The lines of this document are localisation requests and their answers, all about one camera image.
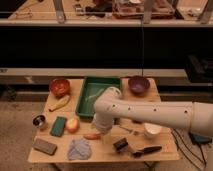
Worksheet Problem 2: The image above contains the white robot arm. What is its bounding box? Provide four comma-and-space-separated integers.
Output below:
93, 87, 213, 138

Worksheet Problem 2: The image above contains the white cup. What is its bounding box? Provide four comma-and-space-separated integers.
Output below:
144, 123, 162, 138

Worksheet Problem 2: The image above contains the small metal cup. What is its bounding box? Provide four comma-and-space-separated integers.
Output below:
33, 115, 47, 130

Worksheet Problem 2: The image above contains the dark binder clip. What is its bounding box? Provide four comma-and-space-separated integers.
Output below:
113, 138, 129, 153

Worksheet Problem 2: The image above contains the crumpled blue-grey cloth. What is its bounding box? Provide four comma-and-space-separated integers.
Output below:
67, 138, 92, 160

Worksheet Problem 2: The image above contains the metal fork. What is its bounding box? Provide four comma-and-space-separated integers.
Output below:
119, 125, 140, 136

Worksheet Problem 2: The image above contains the red yellow apple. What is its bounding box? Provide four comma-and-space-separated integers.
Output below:
65, 118, 79, 133

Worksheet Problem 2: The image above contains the green sponge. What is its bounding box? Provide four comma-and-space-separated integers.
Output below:
50, 117, 67, 137

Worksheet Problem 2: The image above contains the green plastic tray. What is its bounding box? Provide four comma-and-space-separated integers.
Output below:
76, 76, 122, 119

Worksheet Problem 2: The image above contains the yellow banana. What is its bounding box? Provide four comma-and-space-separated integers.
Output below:
49, 95, 70, 112

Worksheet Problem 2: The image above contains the grey rectangular block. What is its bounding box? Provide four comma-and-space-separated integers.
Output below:
33, 138, 57, 155

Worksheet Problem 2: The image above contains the purple bowl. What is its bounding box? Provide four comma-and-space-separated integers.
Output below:
128, 76, 150, 94

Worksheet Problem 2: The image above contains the red bowl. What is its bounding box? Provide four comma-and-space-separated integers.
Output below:
49, 79, 71, 98

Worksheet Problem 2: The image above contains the black foot pedal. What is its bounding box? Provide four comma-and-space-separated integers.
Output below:
189, 133, 212, 144

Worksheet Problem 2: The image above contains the black-handled brush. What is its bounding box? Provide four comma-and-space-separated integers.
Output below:
131, 146, 162, 158

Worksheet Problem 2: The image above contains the black floor cable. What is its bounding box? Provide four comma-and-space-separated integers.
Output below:
170, 129, 213, 171

